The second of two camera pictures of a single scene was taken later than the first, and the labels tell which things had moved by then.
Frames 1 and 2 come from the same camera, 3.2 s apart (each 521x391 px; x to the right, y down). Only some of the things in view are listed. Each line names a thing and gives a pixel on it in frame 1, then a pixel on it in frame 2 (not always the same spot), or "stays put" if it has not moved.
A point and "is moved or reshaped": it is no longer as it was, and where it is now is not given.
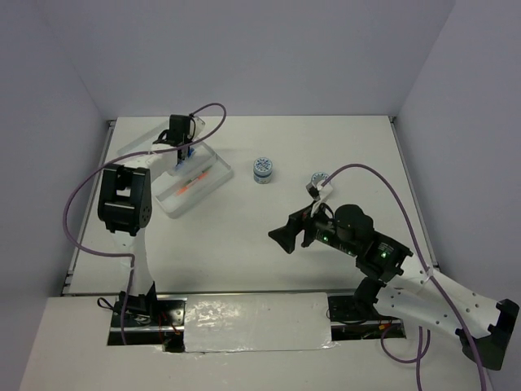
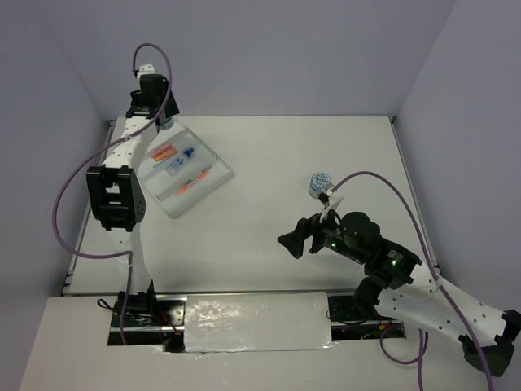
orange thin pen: (201, 177) stays put
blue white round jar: (262, 170) is moved or reshaped
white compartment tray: (194, 177) stays put
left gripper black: (188, 139) to (172, 105)
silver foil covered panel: (257, 322) stays put
